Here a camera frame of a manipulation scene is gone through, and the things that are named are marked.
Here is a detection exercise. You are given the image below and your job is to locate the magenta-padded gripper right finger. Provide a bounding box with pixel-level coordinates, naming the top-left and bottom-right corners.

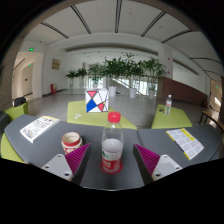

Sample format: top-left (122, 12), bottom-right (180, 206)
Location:
top-left (133, 143), bottom-right (184, 186)

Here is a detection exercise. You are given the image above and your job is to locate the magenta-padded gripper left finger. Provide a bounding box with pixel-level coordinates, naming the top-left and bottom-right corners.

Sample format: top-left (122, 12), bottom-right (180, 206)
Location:
top-left (40, 143), bottom-right (92, 186)

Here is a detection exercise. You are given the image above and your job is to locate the clear red-capped water bottle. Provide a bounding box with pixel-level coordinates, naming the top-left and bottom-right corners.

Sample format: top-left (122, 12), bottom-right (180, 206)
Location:
top-left (100, 111), bottom-right (125, 175)

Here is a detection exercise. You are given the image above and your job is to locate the red and white paper cup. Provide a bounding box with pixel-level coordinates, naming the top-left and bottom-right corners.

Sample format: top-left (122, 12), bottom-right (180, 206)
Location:
top-left (61, 131), bottom-right (84, 156)

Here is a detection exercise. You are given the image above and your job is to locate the white and yellow leaflet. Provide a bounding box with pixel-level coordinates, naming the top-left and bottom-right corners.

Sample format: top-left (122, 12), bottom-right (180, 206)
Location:
top-left (165, 127), bottom-right (205, 161)

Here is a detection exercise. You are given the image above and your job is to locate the colourful printed magazine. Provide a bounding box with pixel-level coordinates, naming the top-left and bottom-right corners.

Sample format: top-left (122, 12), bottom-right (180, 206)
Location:
top-left (19, 115), bottom-right (60, 144)

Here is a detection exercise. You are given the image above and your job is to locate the lime green table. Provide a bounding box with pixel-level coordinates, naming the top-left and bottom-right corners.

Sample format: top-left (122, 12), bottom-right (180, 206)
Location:
top-left (66, 100), bottom-right (138, 130)
top-left (151, 104), bottom-right (193, 130)

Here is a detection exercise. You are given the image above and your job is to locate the lime green seat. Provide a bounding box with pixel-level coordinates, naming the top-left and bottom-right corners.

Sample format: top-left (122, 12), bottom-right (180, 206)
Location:
top-left (0, 133), bottom-right (26, 164)
top-left (3, 102), bottom-right (29, 123)

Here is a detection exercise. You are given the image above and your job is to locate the small clear plastic bottle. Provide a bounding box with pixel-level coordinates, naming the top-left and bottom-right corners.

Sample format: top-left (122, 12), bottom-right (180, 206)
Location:
top-left (164, 94), bottom-right (173, 116)

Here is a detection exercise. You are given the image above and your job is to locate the wooden bench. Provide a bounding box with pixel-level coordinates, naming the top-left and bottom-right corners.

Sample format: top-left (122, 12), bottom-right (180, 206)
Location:
top-left (199, 108), bottom-right (224, 134)

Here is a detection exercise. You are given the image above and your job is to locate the black bag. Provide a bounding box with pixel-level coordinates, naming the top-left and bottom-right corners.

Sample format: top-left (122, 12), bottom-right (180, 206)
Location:
top-left (13, 96), bottom-right (27, 108)

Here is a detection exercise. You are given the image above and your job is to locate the white cube with coloured triangles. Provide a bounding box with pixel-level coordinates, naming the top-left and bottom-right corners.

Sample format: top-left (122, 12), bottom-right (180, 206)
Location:
top-left (84, 87), bottom-right (110, 114)

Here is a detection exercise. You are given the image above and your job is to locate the group of potted green plants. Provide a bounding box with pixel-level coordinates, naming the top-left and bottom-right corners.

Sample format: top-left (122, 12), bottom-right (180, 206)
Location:
top-left (65, 52), bottom-right (168, 100)

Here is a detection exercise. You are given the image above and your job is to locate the framed wall picture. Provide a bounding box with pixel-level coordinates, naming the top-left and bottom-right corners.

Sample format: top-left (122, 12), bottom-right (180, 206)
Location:
top-left (51, 58), bottom-right (61, 71)

